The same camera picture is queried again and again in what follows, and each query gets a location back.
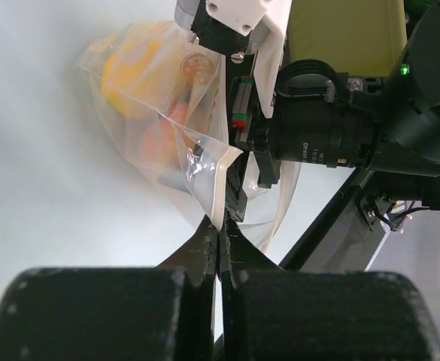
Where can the yellow fake lemon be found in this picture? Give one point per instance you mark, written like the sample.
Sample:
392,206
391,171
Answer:
127,78

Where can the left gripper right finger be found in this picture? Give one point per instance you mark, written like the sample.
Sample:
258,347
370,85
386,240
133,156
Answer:
273,314

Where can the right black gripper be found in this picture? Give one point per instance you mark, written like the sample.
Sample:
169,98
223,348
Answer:
318,118

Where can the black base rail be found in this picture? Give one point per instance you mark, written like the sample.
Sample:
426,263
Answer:
346,235

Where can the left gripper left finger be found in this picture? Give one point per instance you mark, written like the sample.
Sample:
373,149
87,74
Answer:
160,313

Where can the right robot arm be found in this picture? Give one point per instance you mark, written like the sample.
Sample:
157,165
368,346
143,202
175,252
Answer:
390,125

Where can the fake peach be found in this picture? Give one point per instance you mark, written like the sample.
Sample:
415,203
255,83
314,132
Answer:
158,145

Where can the olive green plastic bin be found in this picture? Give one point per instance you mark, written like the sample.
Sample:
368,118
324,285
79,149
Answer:
362,37

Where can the polka dot zip bag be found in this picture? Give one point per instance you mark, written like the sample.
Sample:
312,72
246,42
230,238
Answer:
161,100

